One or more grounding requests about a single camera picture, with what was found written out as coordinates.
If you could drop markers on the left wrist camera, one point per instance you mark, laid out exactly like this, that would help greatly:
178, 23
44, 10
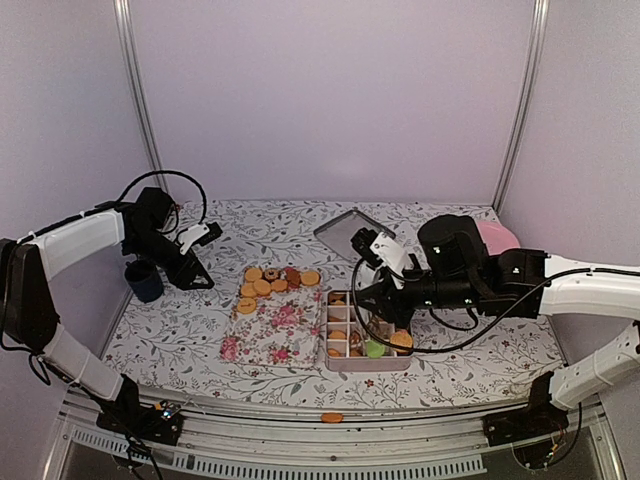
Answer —
200, 234

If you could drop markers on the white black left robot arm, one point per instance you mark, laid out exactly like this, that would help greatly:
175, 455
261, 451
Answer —
85, 296

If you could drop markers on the green round cookie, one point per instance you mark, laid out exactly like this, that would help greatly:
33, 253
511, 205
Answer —
374, 349

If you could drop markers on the chocolate sprinkled donut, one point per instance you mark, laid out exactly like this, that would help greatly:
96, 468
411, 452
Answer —
272, 274

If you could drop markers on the dark blue cup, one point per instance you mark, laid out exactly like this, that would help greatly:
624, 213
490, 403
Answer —
144, 280

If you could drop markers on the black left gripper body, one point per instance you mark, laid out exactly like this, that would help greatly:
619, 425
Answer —
173, 270

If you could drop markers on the aluminium right corner post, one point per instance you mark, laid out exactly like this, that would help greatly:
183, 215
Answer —
533, 57

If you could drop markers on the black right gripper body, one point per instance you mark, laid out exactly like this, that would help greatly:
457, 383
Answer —
400, 314

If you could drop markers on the fallen orange cookie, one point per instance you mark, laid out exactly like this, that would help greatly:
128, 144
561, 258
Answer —
332, 417

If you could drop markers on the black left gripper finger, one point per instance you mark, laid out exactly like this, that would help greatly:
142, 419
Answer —
197, 271
198, 284

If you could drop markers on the pink plastic plate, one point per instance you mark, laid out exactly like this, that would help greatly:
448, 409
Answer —
496, 237

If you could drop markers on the aluminium corner post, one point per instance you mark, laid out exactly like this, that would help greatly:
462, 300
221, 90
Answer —
124, 25
533, 57

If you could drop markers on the floral cookie tray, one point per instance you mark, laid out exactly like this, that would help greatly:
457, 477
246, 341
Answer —
277, 323

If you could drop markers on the aluminium front rail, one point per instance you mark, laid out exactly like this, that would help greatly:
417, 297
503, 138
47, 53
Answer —
230, 439

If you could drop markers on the silver metal tin lid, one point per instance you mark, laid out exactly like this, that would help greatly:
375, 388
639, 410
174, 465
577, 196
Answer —
336, 234

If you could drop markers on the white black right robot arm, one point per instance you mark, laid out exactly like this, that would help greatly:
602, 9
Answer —
521, 283

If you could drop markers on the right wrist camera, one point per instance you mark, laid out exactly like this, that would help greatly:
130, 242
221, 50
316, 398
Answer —
381, 250

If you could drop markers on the pink divided cookie tin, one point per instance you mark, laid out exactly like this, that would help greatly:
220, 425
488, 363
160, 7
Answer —
349, 347

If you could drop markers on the aluminium left corner post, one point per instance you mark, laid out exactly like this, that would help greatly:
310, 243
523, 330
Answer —
124, 25

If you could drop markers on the dotted tan sandwich cookie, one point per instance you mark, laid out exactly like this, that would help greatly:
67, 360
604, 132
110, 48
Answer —
402, 341

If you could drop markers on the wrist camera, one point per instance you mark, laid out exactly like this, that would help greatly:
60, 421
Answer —
200, 234
381, 250

